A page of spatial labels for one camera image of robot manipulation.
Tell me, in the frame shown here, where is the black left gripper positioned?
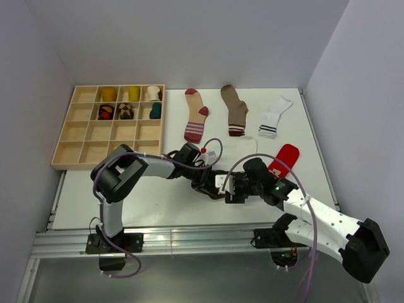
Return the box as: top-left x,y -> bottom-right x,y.
182,162 -> 217,198

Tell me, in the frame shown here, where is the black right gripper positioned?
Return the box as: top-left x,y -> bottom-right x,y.
225,170 -> 263,204

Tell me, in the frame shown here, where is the dark brown striped sock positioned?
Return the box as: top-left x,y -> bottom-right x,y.
201,176 -> 227,200

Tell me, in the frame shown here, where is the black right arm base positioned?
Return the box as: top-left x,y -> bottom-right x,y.
250,228 -> 304,269

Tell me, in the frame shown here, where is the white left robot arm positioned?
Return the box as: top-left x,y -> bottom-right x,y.
90,143 -> 219,252

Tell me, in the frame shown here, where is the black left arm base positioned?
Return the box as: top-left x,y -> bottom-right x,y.
85,230 -> 143,272

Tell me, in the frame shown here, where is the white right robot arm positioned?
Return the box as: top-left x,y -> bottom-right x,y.
215,158 -> 390,283

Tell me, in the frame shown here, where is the plain white sock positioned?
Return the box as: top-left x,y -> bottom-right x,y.
224,136 -> 258,166

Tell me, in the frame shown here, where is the red patterned sock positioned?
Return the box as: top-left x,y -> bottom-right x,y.
268,144 -> 300,178

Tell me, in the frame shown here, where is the white black-striped sock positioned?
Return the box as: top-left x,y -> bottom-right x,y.
258,95 -> 293,139

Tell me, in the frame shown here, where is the beige maroon striped sock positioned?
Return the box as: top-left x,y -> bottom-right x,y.
184,88 -> 209,143

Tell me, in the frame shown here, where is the tan brown sock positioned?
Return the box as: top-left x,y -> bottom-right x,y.
220,85 -> 248,137

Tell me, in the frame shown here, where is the teal rolled sock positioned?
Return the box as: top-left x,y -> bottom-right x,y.
149,102 -> 162,119

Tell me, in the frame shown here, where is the cream rolled sock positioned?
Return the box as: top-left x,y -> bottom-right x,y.
147,85 -> 162,102

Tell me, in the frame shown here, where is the argyle brown rolled sock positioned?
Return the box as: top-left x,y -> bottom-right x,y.
117,103 -> 134,120

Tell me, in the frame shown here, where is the yellow rolled sock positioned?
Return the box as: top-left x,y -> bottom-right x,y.
128,86 -> 141,102

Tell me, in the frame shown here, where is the argyle red rolled sock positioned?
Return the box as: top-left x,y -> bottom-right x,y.
97,104 -> 115,121

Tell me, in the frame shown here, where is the wooden compartment tray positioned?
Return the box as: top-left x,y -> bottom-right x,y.
51,84 -> 165,170

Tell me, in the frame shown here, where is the orange rolled sock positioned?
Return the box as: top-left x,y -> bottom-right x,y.
100,87 -> 117,102

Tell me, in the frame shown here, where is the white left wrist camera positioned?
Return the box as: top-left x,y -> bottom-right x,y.
199,148 -> 217,165

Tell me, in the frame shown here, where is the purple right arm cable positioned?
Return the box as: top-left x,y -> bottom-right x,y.
220,153 -> 319,303

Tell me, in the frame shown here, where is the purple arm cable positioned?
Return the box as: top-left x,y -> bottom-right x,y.
220,153 -> 319,303
92,138 -> 224,279

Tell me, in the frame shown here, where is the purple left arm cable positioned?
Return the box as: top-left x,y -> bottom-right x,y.
92,138 -> 224,279

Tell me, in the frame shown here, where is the aluminium frame rail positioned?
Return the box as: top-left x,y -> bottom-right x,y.
29,223 -> 272,259

